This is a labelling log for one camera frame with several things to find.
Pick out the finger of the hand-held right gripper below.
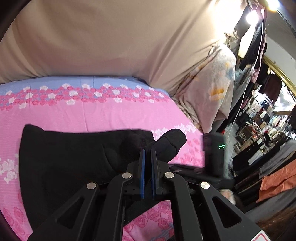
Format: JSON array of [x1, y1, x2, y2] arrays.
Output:
[[168, 164, 204, 184]]

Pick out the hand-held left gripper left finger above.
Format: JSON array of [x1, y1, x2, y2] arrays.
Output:
[[27, 149, 147, 241]]

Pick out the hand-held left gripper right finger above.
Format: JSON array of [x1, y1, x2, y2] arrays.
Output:
[[150, 148, 271, 241]]

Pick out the black pants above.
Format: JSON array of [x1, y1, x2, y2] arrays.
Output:
[[19, 125, 187, 233]]

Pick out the person's right hand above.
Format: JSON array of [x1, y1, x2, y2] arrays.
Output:
[[219, 189, 239, 205]]

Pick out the shelves of goods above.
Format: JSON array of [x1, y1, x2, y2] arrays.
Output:
[[233, 90, 296, 163]]

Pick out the pale floral blanket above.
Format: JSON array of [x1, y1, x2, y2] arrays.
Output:
[[172, 44, 238, 134]]

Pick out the orange cloth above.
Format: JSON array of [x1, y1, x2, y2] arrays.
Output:
[[256, 165, 296, 204]]

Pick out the pink rose print bed sheet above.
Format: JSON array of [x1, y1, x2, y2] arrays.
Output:
[[0, 75, 207, 241]]

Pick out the hanging clothes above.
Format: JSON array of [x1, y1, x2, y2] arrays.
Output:
[[238, 5, 283, 102]]

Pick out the beige cloth cover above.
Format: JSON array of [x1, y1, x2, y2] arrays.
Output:
[[0, 0, 250, 98]]

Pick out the bright lamp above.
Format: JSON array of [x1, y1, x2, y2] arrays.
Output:
[[245, 9, 260, 24]]

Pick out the gold frame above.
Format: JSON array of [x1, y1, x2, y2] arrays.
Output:
[[264, 56, 296, 93]]

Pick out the white cable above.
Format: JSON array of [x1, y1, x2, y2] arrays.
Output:
[[225, 7, 267, 149]]

